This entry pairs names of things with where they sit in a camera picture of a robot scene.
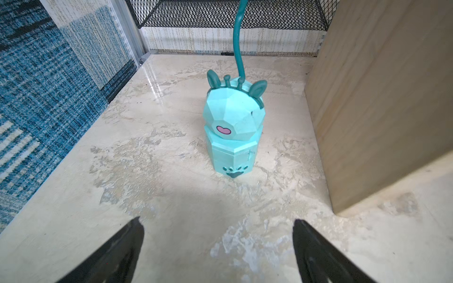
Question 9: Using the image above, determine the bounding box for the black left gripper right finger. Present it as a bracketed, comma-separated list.
[293, 219, 375, 283]

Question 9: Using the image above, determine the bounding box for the black wire mesh rack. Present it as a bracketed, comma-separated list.
[126, 0, 338, 31]

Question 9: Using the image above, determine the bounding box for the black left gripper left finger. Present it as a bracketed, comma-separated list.
[59, 217, 145, 283]

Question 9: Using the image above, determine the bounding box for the wooden two-tier shelf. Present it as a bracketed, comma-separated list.
[304, 1, 453, 217]

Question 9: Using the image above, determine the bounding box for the teal giraffe desk lamp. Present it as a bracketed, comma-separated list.
[203, 1, 268, 179]

